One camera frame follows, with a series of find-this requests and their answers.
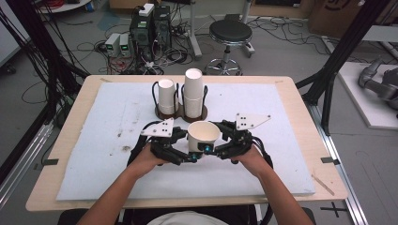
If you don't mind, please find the wooden table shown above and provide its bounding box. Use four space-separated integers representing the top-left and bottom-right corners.
25 74 349 213

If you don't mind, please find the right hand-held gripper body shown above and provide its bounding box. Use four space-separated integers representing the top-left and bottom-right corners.
219 112 272 160

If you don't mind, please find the black computer tower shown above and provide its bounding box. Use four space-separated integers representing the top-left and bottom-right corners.
153 5 173 49
129 13 155 62

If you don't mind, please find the white box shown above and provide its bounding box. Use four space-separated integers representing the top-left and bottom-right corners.
138 3 156 18

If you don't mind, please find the right hand-held gripper cable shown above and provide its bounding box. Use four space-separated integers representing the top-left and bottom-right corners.
250 135 274 171

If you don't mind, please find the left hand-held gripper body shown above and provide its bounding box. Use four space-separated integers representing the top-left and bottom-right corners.
140 117 188 165

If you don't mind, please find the short stack of paper cups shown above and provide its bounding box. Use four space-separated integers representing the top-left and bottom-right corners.
157 78 179 116

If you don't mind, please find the tall stack of paper cups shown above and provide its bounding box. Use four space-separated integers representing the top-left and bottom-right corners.
183 67 206 119

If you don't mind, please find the white paper cup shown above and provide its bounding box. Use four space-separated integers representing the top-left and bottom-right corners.
187 121 222 155

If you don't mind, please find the grey power supply unit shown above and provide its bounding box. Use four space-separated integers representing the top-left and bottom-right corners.
104 32 122 57
119 33 132 58

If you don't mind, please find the black round stool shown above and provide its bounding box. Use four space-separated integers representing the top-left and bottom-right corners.
204 19 256 77

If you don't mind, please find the person's white shirt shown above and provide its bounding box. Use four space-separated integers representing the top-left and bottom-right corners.
146 210 229 225

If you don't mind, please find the cardboard box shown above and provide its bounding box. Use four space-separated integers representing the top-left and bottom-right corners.
307 0 365 39

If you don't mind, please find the white floor board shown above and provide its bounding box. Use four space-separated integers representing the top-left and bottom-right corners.
337 61 398 130

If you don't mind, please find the left hand-held gripper cable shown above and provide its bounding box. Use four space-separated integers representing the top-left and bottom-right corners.
126 119 161 167

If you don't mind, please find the black tape strip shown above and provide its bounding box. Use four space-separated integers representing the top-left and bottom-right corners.
320 157 341 166
33 158 60 172

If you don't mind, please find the dark double cup holder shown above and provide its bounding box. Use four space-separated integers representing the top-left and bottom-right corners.
151 81 209 124

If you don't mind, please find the white foam mat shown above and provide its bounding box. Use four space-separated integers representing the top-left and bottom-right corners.
55 82 316 202

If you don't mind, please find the person's left hand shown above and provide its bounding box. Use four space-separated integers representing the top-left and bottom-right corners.
133 143 172 176

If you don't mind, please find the person's right hand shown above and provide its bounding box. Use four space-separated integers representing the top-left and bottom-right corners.
231 144 268 178

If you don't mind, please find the grey metal stand leg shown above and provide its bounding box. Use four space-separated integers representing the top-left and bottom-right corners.
187 0 204 59

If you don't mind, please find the hand-held gripper cable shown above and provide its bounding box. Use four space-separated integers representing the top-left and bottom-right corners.
126 119 161 167
250 135 274 171

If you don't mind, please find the black metal frame post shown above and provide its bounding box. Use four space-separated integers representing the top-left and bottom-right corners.
6 0 90 126
295 0 392 136

